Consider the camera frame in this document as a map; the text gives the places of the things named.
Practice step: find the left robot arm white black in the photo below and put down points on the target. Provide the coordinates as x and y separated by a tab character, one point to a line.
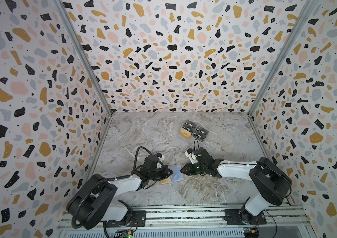
97	200

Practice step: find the black card top left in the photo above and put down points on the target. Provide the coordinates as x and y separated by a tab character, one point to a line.
189	126

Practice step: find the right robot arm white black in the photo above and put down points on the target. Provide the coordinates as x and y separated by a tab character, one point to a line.
272	183

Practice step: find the clear acrylic card tray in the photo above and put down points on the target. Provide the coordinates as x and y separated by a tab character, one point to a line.
193	132

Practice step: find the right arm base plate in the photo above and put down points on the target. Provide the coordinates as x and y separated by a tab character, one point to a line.
242	217

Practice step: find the black card top right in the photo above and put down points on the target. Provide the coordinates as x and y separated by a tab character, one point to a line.
200	133

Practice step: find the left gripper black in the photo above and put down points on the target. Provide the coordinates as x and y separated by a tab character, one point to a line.
166	171

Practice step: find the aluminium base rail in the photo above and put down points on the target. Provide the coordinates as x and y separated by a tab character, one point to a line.
199	221

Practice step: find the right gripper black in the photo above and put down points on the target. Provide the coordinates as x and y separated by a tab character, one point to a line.
189	167

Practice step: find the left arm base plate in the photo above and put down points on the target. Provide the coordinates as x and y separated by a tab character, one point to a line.
131	219

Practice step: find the black card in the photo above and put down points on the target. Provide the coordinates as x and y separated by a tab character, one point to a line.
200	133
189	126

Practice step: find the pink leather card holder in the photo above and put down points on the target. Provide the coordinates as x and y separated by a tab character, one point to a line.
177	175

